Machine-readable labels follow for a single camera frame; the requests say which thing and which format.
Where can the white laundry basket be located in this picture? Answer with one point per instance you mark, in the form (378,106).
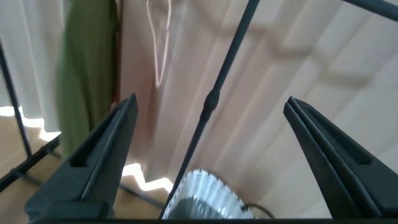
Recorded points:
(205,189)

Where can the beige curtain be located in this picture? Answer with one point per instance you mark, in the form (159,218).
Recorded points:
(295,77)

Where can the green sleeveless shirt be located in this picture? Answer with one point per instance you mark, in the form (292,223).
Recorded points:
(84,62)

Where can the black clothes rack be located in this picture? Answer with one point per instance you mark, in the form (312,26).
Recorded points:
(214,96)

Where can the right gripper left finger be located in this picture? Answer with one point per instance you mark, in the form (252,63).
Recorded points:
(99,161)

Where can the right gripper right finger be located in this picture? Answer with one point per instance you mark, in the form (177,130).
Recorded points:
(348,174)

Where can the pink clothes hanger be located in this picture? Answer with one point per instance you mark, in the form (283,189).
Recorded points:
(155,49)

